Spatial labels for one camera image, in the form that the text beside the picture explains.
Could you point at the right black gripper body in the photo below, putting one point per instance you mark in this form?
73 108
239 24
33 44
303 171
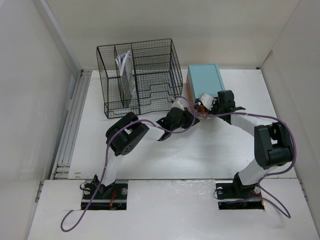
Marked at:
216 108

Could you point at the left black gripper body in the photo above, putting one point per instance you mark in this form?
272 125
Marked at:
184 122

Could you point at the grey booklet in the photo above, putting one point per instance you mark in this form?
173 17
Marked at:
127 85

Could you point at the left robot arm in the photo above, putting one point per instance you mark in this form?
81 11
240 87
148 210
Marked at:
123 136

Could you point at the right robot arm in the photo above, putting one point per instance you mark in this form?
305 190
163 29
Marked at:
273 144

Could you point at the teal drawer box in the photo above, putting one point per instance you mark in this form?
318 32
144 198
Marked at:
203 79

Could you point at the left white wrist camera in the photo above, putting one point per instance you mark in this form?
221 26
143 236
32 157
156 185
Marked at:
180 102

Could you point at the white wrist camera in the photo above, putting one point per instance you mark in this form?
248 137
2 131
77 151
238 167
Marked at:
180 102
207 101

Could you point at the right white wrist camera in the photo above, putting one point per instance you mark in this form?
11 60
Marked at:
207 101

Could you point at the black wire mesh organizer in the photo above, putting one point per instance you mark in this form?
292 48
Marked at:
157 77

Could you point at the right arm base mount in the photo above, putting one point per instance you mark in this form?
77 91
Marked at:
229 198

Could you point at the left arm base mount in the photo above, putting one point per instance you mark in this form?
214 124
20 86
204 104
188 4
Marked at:
113 198

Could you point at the aluminium rail frame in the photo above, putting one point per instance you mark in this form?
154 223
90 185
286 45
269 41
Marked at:
61 162

